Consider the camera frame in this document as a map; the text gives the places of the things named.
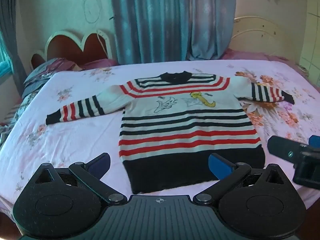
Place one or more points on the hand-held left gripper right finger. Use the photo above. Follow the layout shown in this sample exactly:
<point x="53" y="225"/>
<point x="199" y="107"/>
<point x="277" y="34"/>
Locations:
<point x="220" y="166"/>

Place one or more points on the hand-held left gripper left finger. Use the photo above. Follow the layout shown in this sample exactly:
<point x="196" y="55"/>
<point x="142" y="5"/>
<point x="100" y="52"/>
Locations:
<point x="100" y="164"/>

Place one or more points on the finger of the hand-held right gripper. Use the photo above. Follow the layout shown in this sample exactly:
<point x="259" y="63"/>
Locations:
<point x="282" y="147"/>
<point x="315" y="140"/>

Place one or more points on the striped knit sweater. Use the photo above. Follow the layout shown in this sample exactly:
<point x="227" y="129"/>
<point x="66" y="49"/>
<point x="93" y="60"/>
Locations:
<point x="185" y="130"/>

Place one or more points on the bed with floral pink sheet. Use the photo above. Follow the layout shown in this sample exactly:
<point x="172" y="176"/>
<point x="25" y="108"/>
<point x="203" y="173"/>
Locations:
<point x="75" y="135"/>

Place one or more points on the pink folded blanket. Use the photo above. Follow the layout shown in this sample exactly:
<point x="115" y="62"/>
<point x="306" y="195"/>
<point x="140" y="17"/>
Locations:
<point x="250" y="54"/>

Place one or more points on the dark floral quilt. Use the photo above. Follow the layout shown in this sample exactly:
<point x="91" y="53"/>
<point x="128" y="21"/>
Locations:
<point x="27" y="87"/>

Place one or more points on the purple pillow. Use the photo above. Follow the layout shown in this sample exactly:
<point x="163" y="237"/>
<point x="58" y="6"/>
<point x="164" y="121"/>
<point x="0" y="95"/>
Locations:
<point x="60" y="63"/>

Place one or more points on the heart-shaped red headboard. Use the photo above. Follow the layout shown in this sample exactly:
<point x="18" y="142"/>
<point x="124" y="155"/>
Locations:
<point x="77" y="46"/>

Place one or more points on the grey window curtain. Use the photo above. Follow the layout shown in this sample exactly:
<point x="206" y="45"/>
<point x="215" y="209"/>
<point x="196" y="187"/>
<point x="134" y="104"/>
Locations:
<point x="12" y="47"/>

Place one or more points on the blue centre curtain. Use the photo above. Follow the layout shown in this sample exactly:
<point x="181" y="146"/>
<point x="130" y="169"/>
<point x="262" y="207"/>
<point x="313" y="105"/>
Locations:
<point x="175" y="20"/>

